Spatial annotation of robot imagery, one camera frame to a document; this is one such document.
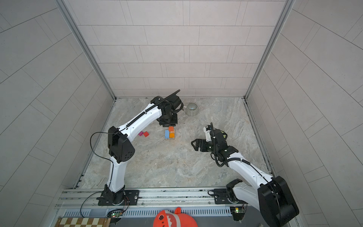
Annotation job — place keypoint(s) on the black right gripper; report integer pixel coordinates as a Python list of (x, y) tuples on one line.
[(203, 142)]

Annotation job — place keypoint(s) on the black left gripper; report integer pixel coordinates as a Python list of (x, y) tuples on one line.
[(164, 124)]

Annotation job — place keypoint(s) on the light blue block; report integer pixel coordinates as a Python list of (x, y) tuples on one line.
[(166, 135)]

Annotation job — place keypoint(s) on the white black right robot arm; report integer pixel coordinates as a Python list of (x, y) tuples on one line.
[(255, 184)]

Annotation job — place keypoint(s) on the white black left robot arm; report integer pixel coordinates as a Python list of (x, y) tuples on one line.
[(121, 150)]

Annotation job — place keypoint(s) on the red plush toy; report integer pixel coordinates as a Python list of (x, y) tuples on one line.
[(166, 218)]

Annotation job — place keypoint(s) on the aluminium corner profile left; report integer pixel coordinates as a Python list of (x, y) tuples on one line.
[(81, 41)]

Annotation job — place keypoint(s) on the aluminium corner profile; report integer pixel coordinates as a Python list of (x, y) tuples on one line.
[(277, 30), (81, 41)]

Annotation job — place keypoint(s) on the aluminium corner profile right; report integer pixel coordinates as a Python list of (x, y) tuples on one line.
[(277, 30)]

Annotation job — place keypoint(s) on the checkered chess board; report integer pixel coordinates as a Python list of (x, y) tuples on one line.
[(83, 222)]

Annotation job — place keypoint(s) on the aluminium mounting rail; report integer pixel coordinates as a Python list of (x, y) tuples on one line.
[(148, 198)]

